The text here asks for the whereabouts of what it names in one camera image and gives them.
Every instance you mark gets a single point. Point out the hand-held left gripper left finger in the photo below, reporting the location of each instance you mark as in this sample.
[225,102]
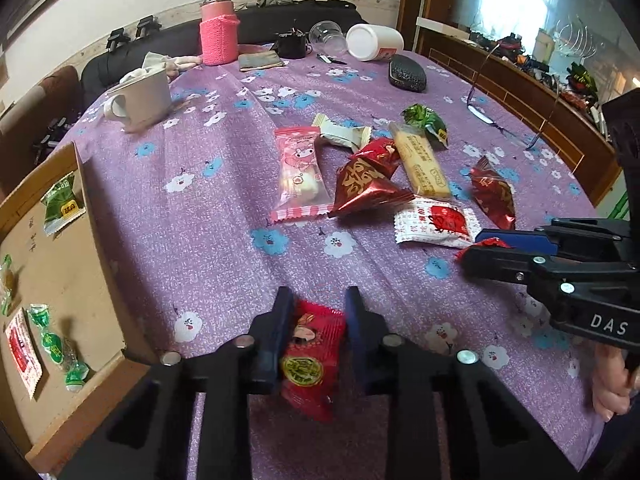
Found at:
[277,340]

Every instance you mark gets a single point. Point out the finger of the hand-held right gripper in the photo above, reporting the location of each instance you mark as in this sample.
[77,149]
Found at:
[515,241]
[500,262]

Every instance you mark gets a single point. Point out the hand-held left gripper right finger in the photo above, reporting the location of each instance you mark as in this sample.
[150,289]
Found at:
[357,340]

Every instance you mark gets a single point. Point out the small red snack packet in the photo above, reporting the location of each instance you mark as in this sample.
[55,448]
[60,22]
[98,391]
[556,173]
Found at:
[384,151]
[492,245]

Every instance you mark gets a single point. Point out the red packet round gold label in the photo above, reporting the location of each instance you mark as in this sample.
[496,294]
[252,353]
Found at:
[312,360]

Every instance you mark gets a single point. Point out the dark red foil snack packet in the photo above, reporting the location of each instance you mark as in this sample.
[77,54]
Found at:
[492,192]

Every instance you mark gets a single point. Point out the white red snack packet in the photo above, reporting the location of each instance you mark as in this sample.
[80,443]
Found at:
[435,222]
[22,352]

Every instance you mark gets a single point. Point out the yellow biscuit packet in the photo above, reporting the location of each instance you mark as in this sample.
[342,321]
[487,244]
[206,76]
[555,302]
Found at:
[420,162]

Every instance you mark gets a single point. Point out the large dark red snack packet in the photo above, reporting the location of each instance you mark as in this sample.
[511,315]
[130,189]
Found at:
[367,187]

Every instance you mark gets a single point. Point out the shallow cardboard box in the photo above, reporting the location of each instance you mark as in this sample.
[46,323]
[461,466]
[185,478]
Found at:
[75,280]

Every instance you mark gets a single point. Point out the person's right hand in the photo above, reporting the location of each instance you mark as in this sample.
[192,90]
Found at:
[610,385]

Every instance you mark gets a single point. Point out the eyeglasses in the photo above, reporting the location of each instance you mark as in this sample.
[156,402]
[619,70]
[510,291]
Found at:
[482,112]

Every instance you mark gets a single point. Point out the wooden sideboard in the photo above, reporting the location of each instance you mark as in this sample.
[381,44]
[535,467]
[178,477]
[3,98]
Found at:
[550,105]

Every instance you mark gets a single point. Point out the green snack packet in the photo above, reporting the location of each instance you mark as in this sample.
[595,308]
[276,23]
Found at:
[62,202]
[425,122]

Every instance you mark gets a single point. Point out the pink snack packet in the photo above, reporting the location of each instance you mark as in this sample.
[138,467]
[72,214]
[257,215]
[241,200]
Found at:
[300,175]

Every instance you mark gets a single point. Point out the pile of assorted clutter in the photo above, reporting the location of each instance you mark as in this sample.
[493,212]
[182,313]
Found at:
[575,80]

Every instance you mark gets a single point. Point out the black glasses case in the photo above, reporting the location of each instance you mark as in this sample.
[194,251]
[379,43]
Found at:
[408,73]

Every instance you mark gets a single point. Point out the pale cream snack packet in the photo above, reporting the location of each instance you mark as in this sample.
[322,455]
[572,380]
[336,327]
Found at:
[345,132]

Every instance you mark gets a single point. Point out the green wrapped candy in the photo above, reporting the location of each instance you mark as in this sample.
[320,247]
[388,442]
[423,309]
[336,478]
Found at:
[47,332]
[76,372]

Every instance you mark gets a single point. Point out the white plastic jar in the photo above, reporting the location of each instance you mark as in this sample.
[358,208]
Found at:
[375,41]

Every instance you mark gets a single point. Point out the black pen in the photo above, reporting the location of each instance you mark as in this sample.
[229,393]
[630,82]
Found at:
[331,59]

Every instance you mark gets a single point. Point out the white mug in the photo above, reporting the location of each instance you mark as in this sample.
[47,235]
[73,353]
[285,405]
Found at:
[145,97]

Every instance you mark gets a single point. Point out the clear plastic cup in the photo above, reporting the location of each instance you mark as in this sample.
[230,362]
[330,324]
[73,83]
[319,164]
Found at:
[327,36]

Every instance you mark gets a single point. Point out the yellow candy green wrapper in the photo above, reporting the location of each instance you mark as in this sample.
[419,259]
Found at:
[5,282]

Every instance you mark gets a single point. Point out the olive folded cloth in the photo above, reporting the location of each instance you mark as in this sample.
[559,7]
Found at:
[260,61]

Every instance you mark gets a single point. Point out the white cloth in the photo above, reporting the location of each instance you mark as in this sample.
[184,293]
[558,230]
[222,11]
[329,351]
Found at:
[185,64]

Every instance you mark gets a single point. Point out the black small cup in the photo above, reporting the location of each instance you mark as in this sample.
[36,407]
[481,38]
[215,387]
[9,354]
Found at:
[291,45]

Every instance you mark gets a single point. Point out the group of black devices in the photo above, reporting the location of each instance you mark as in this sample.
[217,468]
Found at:
[50,137]

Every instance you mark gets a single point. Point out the pink bottle knitted sleeve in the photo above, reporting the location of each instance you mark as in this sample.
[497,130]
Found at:
[220,35]

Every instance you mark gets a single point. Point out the black sofa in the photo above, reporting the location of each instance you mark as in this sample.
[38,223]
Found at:
[260,22]

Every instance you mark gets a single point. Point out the dark cloth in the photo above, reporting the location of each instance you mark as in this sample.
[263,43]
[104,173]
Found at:
[300,2]

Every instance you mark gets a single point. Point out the brown armchair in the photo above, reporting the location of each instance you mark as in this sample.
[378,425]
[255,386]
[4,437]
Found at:
[55,90]

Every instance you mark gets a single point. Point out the black device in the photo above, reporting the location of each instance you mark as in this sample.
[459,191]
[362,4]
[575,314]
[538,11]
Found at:
[147,27]
[119,40]

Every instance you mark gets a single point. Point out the wooden door frame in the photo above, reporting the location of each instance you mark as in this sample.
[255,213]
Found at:
[415,0]

